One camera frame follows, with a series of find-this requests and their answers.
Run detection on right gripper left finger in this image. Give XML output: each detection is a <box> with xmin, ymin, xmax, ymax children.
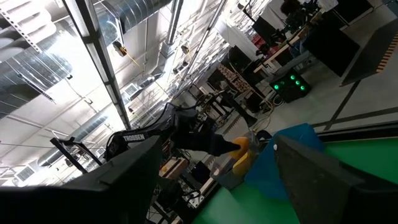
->
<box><xmin>0</xmin><ymin>135</ymin><xmax>163</xmax><ymax>224</ymax></box>

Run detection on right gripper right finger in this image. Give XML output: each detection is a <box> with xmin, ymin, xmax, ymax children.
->
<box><xmin>274</xmin><ymin>134</ymin><xmax>398</xmax><ymax>224</ymax></box>

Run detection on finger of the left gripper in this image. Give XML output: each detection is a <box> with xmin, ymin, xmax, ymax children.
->
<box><xmin>214</xmin><ymin>139</ymin><xmax>243</xmax><ymax>157</ymax></box>

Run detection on orange fruit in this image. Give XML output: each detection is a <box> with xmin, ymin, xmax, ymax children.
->
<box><xmin>229</xmin><ymin>136</ymin><xmax>251</xmax><ymax>160</ymax></box>
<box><xmin>231</xmin><ymin>152</ymin><xmax>254</xmax><ymax>177</ymax></box>

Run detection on wooden crate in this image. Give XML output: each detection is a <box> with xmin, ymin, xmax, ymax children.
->
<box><xmin>159</xmin><ymin>157</ymin><xmax>189</xmax><ymax>180</ymax></box>

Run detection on blue plastic bin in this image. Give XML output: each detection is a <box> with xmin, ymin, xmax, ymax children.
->
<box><xmin>244</xmin><ymin>123</ymin><xmax>326</xmax><ymax>200</ymax></box>

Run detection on black metal stand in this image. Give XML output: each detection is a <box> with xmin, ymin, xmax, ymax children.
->
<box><xmin>49</xmin><ymin>136</ymin><xmax>104</xmax><ymax>175</ymax></box>

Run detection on computer with green lights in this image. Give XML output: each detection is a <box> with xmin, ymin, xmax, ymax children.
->
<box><xmin>269</xmin><ymin>70</ymin><xmax>312</xmax><ymax>103</ymax></box>

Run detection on black overhead truss beam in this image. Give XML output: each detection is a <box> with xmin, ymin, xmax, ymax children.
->
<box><xmin>60</xmin><ymin>0</ymin><xmax>133</xmax><ymax>130</ymax></box>

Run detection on black cabinet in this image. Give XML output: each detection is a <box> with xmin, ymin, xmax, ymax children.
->
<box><xmin>303</xmin><ymin>21</ymin><xmax>361</xmax><ymax>77</ymax></box>

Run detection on black panel orange stripes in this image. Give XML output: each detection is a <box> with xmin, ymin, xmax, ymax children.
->
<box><xmin>340</xmin><ymin>18</ymin><xmax>398</xmax><ymax>87</ymax></box>

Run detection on black table frame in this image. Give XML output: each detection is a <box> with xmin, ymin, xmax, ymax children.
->
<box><xmin>310</xmin><ymin>120</ymin><xmax>398</xmax><ymax>142</ymax></box>

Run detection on silver spiral duct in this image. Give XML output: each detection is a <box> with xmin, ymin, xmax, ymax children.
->
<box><xmin>102</xmin><ymin>0</ymin><xmax>172</xmax><ymax>34</ymax></box>

